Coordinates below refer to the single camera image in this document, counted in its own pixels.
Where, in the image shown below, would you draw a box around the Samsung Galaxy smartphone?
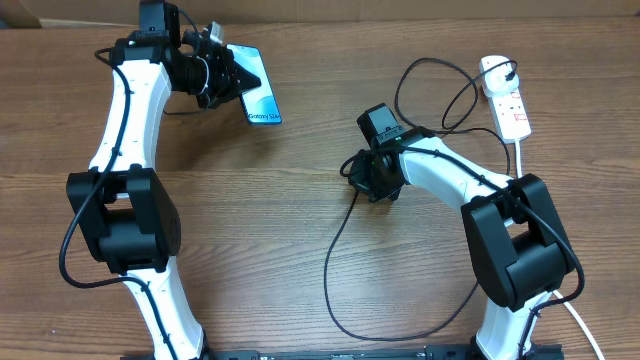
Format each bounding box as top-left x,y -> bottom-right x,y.
227,44 -> 282,125

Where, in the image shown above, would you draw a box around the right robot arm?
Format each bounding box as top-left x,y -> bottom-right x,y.
340,103 -> 583,359

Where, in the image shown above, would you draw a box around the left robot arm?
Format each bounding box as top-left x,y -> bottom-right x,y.
66,1 -> 282,359

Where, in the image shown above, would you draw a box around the white charger plug adapter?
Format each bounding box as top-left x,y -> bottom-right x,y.
479,55 -> 520,98

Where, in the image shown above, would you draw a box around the white power strip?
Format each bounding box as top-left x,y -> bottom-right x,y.
479,55 -> 533,146

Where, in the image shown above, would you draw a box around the brown cardboard backdrop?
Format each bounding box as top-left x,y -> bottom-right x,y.
1,0 -> 639,28

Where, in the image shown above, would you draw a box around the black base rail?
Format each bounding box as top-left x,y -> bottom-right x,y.
119,348 -> 566,360

